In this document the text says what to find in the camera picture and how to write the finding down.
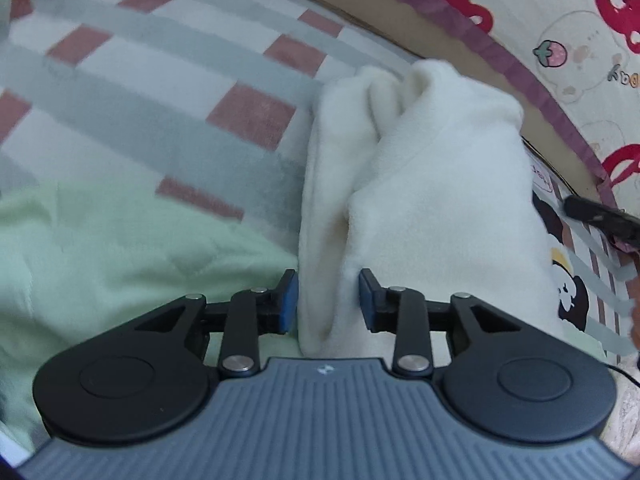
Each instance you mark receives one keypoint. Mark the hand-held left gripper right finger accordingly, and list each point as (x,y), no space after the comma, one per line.
(367,305)

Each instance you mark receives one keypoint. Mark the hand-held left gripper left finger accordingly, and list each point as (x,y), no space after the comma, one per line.
(289,300)

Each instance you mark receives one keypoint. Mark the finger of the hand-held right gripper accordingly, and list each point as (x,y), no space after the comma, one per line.
(585,207)

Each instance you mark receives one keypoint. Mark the white fleece jacket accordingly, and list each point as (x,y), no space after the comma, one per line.
(440,185)

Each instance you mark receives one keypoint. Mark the light green cloth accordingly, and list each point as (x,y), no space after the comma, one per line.
(100,260)

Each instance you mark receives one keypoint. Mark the bear printed bed sheet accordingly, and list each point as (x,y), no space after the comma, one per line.
(550,10)

